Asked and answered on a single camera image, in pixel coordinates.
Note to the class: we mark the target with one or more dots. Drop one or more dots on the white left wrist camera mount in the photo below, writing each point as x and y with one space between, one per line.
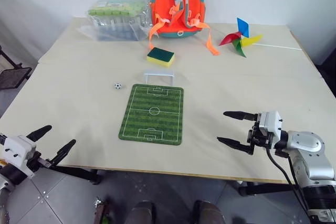
16 150

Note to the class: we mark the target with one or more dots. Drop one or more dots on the black metal stand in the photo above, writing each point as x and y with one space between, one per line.
13 76

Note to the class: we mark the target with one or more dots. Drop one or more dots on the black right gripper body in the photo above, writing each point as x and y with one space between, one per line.
256 138

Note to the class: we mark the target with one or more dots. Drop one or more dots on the small soccer ball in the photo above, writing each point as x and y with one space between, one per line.
118 86

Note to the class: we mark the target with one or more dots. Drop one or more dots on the yellow sponge with green pad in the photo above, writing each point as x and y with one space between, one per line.
160 55

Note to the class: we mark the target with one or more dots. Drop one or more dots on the brown rusty object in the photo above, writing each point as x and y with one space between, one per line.
102 212

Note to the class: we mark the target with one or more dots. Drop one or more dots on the white pinwheel stick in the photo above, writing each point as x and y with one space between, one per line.
281 46

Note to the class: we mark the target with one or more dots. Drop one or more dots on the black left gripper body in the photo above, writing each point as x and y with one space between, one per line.
34 161

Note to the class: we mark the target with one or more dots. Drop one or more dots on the multicolour plastic pinwheel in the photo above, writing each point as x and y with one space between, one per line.
237 41

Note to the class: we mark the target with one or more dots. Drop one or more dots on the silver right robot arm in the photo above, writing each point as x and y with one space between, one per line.
312 155

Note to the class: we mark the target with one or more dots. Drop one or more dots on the orange and teal backpack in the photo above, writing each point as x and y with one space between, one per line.
168 1

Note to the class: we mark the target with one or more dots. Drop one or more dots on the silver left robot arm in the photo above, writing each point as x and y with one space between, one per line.
4 200

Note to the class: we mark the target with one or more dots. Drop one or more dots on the black table frame bar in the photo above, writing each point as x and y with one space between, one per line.
265 189

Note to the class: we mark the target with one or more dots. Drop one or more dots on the small white toy goal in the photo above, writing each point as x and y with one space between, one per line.
159 72

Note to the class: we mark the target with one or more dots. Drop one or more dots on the dark rounded shape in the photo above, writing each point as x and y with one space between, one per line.
208 213
143 213

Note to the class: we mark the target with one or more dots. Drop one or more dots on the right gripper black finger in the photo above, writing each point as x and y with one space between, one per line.
239 115
233 144

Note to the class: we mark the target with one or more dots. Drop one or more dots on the green-topped pack of bottles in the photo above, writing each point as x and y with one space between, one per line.
115 9

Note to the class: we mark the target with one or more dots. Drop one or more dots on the clear plastic bag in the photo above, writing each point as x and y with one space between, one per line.
115 31

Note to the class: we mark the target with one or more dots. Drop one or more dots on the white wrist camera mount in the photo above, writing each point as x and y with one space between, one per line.
271 123
16 150

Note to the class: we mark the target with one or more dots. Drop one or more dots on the dark furniture piece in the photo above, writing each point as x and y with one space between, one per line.
328 73

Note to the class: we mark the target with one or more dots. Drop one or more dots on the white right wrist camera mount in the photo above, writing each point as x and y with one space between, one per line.
271 123

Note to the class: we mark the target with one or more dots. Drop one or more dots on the green soccer field mat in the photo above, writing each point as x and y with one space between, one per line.
152 119

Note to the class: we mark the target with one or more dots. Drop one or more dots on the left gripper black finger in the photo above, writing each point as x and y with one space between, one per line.
39 132
64 150

